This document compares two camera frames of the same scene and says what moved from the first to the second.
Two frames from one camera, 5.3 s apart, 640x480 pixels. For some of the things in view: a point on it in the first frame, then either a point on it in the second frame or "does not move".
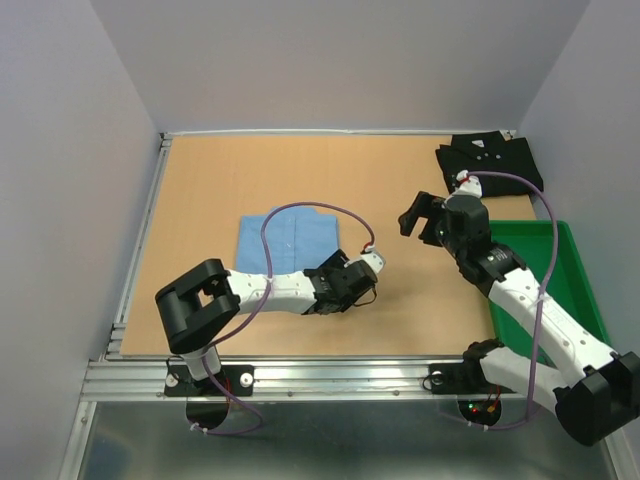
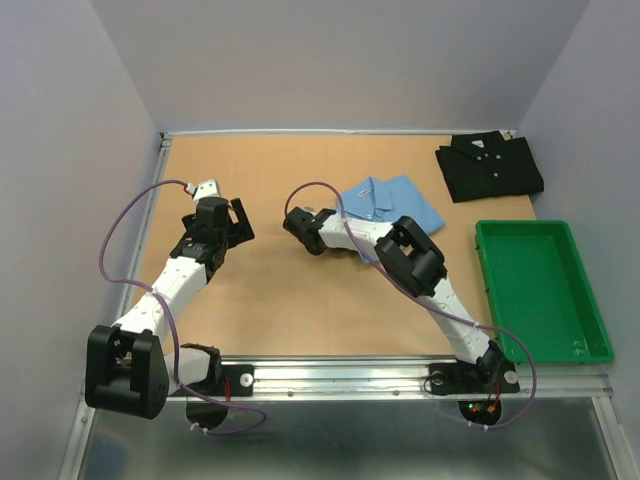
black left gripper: (335, 262) to (239, 231)
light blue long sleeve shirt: (298, 239) to (386, 201)
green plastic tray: (568, 282) does not move
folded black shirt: (489, 152) does not move
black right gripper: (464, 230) to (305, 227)
